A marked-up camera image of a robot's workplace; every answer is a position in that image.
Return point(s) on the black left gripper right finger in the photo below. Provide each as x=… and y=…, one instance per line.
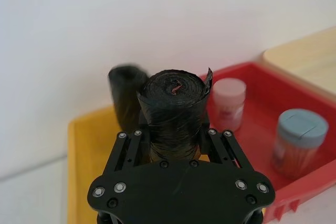
x=225, y=147

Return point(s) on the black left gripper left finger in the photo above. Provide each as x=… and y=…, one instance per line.
x=125, y=147

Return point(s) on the black garbage bag roll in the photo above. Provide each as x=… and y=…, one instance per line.
x=123, y=95
x=170, y=108

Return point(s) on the red plastic tray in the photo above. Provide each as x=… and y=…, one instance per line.
x=262, y=142

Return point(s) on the yellow plastic tray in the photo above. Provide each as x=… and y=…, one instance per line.
x=86, y=153

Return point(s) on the white lidded plastic jar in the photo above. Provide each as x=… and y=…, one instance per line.
x=230, y=103

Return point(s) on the clear jar with blue-grey lid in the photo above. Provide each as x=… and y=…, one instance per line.
x=299, y=140

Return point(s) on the pale wooden board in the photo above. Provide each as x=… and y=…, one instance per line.
x=307, y=56

